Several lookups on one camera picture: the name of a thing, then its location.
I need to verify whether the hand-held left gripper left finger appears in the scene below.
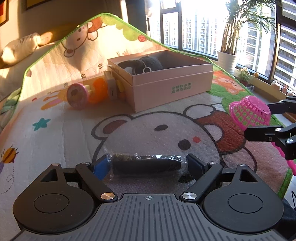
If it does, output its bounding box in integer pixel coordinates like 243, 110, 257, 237
40, 155, 117, 202

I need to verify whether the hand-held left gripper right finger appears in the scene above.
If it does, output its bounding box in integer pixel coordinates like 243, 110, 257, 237
181, 153, 258, 202

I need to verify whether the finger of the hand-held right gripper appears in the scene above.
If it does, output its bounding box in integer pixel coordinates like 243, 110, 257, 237
266, 95, 296, 114
243, 123, 296, 161

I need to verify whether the pink plastic mesh basket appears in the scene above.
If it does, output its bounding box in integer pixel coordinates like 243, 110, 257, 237
229, 96, 296, 176

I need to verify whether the black cylinder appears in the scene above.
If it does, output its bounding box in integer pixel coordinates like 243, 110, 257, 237
103, 149, 188, 180

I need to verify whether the orange plastic toy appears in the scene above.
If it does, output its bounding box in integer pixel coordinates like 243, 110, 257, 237
87, 77, 109, 104

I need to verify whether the pink cardboard box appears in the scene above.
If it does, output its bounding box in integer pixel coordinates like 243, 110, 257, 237
107, 49, 214, 113

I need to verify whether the black plush toy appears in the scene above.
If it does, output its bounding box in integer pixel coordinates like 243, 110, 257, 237
117, 55, 164, 75

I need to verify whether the small plant red pot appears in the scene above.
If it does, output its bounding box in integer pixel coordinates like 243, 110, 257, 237
238, 67, 252, 87

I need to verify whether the printed cartoon play mat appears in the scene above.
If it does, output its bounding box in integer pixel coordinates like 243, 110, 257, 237
0, 13, 294, 209

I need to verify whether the potted palm white pot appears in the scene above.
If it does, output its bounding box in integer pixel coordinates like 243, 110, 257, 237
217, 0, 281, 75

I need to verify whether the pink round wooden toy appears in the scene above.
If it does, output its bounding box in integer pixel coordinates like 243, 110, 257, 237
67, 83, 91, 109

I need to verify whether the green white cloth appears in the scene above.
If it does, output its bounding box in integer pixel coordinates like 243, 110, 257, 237
0, 88, 21, 129

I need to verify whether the beige covered sofa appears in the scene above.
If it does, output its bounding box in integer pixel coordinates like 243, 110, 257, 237
0, 44, 60, 93

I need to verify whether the black framed window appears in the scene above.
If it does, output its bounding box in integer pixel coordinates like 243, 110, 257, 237
126, 0, 296, 93

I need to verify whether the cream pillow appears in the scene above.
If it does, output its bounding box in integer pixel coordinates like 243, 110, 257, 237
2, 33, 41, 65

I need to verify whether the hanging beige cloth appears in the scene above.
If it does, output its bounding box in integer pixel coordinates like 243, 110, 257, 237
144, 0, 155, 17

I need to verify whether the orange framed picture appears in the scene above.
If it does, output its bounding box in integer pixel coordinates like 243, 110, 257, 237
25, 0, 47, 11

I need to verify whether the red framed picture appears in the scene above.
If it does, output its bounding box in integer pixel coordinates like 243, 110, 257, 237
0, 0, 9, 26

